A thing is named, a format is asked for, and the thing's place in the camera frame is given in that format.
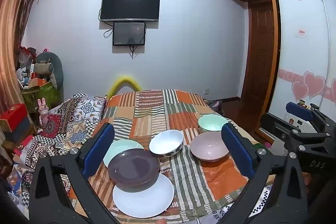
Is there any brown curtain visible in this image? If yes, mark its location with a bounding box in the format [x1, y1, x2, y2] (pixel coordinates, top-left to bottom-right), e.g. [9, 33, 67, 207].
[0, 0, 45, 114]

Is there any grey plush toy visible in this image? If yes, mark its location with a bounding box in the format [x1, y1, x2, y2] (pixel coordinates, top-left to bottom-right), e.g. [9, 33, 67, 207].
[35, 51, 64, 89]

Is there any dark blue box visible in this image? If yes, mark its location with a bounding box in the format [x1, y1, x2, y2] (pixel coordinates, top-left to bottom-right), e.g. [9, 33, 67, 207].
[3, 119, 34, 142]

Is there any mint green plate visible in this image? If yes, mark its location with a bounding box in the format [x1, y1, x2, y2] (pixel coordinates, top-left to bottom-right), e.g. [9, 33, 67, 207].
[103, 139, 145, 168]

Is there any white plate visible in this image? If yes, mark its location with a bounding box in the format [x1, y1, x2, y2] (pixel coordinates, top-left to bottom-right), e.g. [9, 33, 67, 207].
[112, 173, 175, 219]

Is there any green box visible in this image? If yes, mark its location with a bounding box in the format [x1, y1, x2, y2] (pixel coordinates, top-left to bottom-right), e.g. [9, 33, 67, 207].
[22, 81, 59, 111]

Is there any small wall monitor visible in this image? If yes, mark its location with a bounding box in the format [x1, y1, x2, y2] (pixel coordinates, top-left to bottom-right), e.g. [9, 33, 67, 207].
[113, 22, 146, 46]

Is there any white sliding door with hearts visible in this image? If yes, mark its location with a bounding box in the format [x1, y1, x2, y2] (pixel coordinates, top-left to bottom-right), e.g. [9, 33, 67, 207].
[268, 0, 330, 130]
[316, 0, 336, 109]

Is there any pile of toys and boxes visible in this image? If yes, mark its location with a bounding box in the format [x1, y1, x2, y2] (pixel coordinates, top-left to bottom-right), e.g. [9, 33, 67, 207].
[16, 46, 49, 88]

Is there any mint green bowl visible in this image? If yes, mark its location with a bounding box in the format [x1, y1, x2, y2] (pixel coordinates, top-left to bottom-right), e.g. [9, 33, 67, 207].
[198, 114, 229, 133]

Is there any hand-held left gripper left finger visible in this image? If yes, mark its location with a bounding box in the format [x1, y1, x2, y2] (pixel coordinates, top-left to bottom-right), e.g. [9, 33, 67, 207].
[28, 123, 124, 224]

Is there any wall television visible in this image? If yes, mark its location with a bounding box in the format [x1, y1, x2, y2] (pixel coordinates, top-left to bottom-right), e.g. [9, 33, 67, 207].
[100, 0, 160, 22]

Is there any yellow hoop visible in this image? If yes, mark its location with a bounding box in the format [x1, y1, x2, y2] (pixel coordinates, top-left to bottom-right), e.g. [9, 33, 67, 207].
[109, 76, 142, 98]

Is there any pink bowl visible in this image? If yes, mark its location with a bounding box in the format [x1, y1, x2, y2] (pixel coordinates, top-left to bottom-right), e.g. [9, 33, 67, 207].
[190, 131, 229, 162]

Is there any pink rabbit toy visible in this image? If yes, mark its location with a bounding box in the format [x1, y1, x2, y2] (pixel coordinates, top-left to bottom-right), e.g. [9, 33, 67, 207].
[37, 98, 50, 125]

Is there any white sheet with checkered edge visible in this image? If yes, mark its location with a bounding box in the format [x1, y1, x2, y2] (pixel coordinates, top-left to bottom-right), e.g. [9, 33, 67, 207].
[199, 185, 271, 224]

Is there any brown wooden door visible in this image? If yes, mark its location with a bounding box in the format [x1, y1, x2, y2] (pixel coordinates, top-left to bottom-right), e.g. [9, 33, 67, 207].
[240, 1, 275, 101]

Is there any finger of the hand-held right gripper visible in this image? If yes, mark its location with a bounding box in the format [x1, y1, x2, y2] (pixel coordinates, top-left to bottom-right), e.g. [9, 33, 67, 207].
[286, 101, 332, 135]
[259, 113, 331, 153]

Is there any purple slipper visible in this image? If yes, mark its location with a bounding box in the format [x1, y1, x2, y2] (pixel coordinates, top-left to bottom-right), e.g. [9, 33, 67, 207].
[207, 99, 223, 114]

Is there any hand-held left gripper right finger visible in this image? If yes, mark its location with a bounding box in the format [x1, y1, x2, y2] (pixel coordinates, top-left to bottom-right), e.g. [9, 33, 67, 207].
[221, 123, 309, 224]

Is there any red box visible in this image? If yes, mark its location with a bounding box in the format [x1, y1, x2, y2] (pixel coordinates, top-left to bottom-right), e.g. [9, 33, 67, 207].
[0, 103, 30, 132]

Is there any dark purple plate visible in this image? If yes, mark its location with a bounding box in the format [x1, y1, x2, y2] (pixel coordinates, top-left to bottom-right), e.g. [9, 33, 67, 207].
[108, 148, 160, 192]

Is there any white bowl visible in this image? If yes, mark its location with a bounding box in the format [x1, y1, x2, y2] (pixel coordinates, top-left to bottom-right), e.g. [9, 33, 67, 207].
[149, 130, 184, 157]

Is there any striped patchwork blanket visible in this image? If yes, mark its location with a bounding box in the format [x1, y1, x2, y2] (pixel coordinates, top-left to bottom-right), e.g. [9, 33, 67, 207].
[66, 89, 263, 224]

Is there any patterned quilt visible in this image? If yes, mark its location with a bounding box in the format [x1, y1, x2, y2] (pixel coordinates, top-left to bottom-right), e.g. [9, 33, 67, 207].
[8, 93, 108, 214]

